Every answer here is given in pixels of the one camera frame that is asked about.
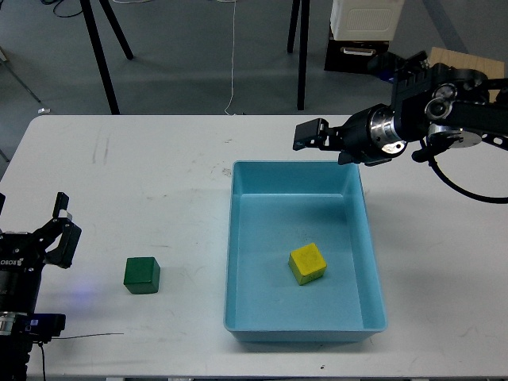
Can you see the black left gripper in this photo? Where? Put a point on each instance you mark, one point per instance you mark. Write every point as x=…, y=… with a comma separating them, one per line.
x=22, y=257

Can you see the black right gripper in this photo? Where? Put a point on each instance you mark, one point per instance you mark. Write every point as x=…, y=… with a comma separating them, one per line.
x=367, y=137

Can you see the green wooden cube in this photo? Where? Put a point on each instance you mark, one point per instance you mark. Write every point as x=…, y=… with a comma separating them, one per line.
x=142, y=275

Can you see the yellow wooden cube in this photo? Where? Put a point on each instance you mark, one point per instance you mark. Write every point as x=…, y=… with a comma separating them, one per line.
x=307, y=264

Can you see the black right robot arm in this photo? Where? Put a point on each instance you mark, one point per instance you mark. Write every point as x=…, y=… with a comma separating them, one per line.
x=439, y=106

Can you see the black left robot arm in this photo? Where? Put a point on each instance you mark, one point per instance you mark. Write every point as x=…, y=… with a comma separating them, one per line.
x=16, y=345

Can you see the black drawer box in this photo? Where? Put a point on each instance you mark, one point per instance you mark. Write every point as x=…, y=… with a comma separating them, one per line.
x=352, y=56

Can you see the white plastic appliance box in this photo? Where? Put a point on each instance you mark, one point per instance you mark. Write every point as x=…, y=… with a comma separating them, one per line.
x=374, y=20

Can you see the light blue plastic tray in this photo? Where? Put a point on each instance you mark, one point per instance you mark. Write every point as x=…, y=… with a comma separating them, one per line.
x=277, y=207

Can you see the black tripod legs right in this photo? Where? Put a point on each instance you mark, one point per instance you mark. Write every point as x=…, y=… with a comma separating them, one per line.
x=300, y=17

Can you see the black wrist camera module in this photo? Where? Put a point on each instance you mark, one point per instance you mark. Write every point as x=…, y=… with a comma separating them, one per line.
x=44, y=327

